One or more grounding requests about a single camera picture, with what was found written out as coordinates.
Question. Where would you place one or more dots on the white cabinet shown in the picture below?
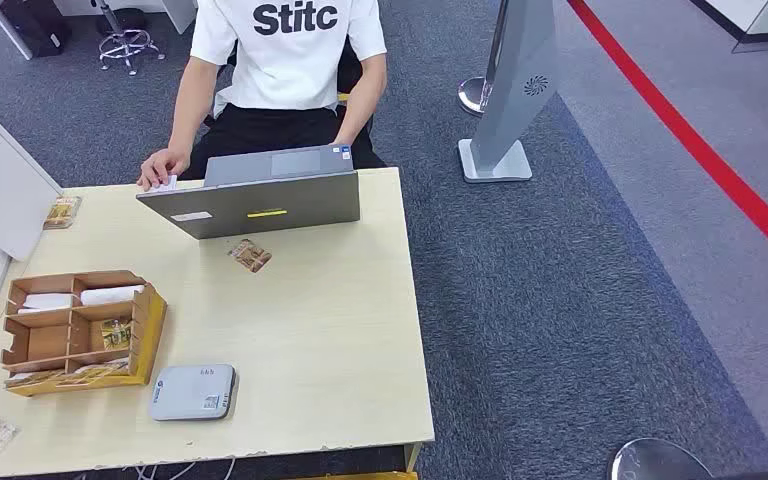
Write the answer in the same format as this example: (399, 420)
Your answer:
(0, 192)

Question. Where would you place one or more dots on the black office chair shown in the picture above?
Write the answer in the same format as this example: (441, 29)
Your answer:
(351, 69)

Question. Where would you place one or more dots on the chrome stool base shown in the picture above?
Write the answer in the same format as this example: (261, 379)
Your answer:
(126, 45)

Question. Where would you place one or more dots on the chrome stanchion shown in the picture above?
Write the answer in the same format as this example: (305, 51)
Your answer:
(471, 96)
(656, 464)

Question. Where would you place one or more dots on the person's right hand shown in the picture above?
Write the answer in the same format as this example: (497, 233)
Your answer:
(162, 169)

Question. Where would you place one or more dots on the person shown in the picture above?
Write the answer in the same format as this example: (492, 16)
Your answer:
(284, 66)

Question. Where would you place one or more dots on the grey card reader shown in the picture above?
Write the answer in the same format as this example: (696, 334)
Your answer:
(188, 394)

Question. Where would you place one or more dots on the red barrier belt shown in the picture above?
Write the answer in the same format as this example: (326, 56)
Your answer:
(689, 142)

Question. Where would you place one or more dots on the person's left forearm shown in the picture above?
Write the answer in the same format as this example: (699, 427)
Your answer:
(361, 112)

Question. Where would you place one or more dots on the black bag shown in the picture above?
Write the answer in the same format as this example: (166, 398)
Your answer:
(36, 26)

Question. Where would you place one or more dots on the wooden organizer box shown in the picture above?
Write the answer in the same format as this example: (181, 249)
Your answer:
(46, 341)

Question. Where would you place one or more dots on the white ID card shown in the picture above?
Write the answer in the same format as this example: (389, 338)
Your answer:
(170, 184)

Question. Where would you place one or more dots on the person's right forearm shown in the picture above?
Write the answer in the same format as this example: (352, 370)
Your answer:
(188, 119)

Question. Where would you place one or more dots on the white office desk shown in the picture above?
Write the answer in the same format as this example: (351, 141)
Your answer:
(178, 13)

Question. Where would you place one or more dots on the grey laptop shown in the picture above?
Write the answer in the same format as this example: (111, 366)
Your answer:
(258, 205)

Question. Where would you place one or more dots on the grey kiosk stand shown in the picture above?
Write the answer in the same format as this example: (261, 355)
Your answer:
(516, 86)

